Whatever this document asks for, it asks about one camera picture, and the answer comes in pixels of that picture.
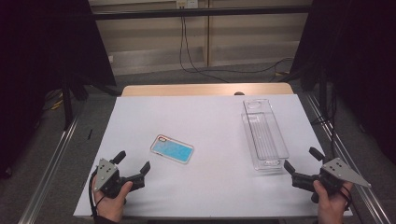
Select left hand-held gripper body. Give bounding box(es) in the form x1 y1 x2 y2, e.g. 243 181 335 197
92 158 129 200

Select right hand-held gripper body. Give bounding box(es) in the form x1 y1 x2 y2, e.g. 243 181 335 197
310 157 373 204

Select blue and pink phone case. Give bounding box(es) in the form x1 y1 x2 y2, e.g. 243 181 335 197
149 133 195 165

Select clear plastic storage box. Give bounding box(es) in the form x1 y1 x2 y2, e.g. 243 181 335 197
241 98 290 173

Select person's left hand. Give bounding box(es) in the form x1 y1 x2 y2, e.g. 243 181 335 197
91 181 134 223

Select person's right hand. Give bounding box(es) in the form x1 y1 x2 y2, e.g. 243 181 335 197
312 180 354 224

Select black metal stand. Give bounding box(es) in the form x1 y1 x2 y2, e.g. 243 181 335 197
60 74 75 132

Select white table mat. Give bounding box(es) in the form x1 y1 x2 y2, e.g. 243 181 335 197
73 93 354 219

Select light wooden table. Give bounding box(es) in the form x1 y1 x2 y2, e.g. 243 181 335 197
120 82 295 98

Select black curtain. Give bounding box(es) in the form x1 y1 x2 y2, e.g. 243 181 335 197
289 0 396 166
0 0 118 180

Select black horizontal bar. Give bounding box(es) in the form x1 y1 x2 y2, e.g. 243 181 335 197
92 5 313 21

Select metal floor rail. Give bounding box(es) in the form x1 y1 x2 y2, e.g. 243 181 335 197
304 92 392 224
18 102 86 224

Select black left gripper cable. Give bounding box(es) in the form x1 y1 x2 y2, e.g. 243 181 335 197
88 169 106 217

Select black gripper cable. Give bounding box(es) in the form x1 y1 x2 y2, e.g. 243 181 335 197
338 186 353 213
88 169 106 217

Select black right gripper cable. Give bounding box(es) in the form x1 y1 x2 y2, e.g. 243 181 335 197
338 186 353 213

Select black floor cables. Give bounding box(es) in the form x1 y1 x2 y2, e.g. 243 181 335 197
310 88 342 158

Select yellow floor cable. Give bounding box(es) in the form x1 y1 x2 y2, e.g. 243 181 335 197
49 89 65 111

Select black hanging cable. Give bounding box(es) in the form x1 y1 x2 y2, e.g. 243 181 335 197
183 16 294 75
178 16 231 84

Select white wall outlet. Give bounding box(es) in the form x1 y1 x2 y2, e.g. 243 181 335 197
176 0 200 9

